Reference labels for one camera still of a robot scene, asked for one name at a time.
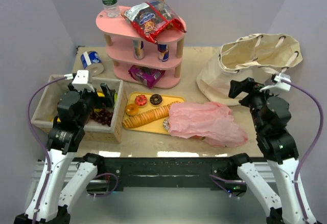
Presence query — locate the cream canvas tote bag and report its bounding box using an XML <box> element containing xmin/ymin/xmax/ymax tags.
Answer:
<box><xmin>196</xmin><ymin>33</ymin><xmax>302</xmax><ymax>106</ymax></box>

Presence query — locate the purple snack packet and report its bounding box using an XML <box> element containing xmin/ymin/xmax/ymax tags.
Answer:
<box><xmin>128</xmin><ymin>65</ymin><xmax>165</xmax><ymax>89</ymax></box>

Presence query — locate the pink plastic bag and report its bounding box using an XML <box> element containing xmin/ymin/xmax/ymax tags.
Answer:
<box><xmin>168</xmin><ymin>102</ymin><xmax>248</xmax><ymax>147</ymax></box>

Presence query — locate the silver purple drink can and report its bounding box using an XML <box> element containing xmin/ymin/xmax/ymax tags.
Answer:
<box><xmin>132</xmin><ymin>40</ymin><xmax>144</xmax><ymax>59</ymax></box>

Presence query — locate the blue silver Red Bull can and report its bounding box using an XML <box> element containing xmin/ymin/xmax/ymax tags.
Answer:
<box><xmin>157</xmin><ymin>44</ymin><xmax>169</xmax><ymax>62</ymax></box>

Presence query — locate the red snack bag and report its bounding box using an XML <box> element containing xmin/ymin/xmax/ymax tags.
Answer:
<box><xmin>121</xmin><ymin>0</ymin><xmax>186</xmax><ymax>44</ymax></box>

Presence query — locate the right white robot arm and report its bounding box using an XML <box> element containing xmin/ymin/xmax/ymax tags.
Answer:
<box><xmin>228</xmin><ymin>75</ymin><xmax>319</xmax><ymax>223</ymax></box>

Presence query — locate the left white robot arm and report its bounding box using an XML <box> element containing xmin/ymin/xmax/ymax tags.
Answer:
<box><xmin>14</xmin><ymin>81</ymin><xmax>119</xmax><ymax>223</ymax></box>

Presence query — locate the yellow banana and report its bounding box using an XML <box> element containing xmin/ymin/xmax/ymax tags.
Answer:
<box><xmin>94</xmin><ymin>92</ymin><xmax>118</xmax><ymax>112</ymax></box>

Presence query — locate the dark red grapes bunch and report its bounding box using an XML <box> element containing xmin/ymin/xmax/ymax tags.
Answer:
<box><xmin>90</xmin><ymin>109</ymin><xmax>113</xmax><ymax>127</ymax></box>

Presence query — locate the orange glazed donut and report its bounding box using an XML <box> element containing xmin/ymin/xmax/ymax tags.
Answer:
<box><xmin>125</xmin><ymin>103</ymin><xmax>139</xmax><ymax>116</ymax></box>

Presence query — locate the pink sprinkled donut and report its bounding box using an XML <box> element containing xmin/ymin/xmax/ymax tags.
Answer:
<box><xmin>134</xmin><ymin>94</ymin><xmax>148</xmax><ymax>107</ymax></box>

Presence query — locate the blue white tin can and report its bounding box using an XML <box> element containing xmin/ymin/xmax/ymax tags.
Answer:
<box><xmin>80</xmin><ymin>51</ymin><xmax>104</xmax><ymax>76</ymax></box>

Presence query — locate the yellow plastic tray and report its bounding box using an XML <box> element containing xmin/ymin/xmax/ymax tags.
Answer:
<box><xmin>127</xmin><ymin>92</ymin><xmax>185</xmax><ymax>135</ymax></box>

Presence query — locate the pink three-tier shelf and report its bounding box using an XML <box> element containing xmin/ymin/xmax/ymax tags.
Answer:
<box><xmin>96</xmin><ymin>11</ymin><xmax>184</xmax><ymax>89</ymax></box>

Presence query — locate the long baguette bread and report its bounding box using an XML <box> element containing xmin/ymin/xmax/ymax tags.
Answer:
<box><xmin>123</xmin><ymin>101</ymin><xmax>180</xmax><ymax>129</ymax></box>

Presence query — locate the chocolate donut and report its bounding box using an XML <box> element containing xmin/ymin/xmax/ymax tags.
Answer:
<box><xmin>149</xmin><ymin>94</ymin><xmax>163</xmax><ymax>107</ymax></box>

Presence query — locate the wicker basket with liner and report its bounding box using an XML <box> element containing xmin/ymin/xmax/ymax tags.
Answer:
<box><xmin>31</xmin><ymin>77</ymin><xmax>127</xmax><ymax>144</ymax></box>

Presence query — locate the white iced donut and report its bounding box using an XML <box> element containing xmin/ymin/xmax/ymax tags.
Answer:
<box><xmin>162</xmin><ymin>118</ymin><xmax>170</xmax><ymax>132</ymax></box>

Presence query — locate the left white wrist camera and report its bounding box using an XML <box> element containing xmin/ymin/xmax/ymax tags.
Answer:
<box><xmin>72</xmin><ymin>70</ymin><xmax>95</xmax><ymax>92</ymax></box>

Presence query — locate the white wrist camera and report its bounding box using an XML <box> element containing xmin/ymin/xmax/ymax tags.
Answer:
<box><xmin>260</xmin><ymin>73</ymin><xmax>291</xmax><ymax>95</ymax></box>
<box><xmin>72</xmin><ymin>70</ymin><xmax>95</xmax><ymax>92</ymax></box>

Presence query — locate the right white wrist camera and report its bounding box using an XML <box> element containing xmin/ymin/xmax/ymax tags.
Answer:
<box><xmin>260</xmin><ymin>73</ymin><xmax>291</xmax><ymax>95</ymax></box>

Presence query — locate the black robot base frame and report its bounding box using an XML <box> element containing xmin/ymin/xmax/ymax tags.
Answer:
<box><xmin>73</xmin><ymin>153</ymin><xmax>269</xmax><ymax>198</ymax></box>

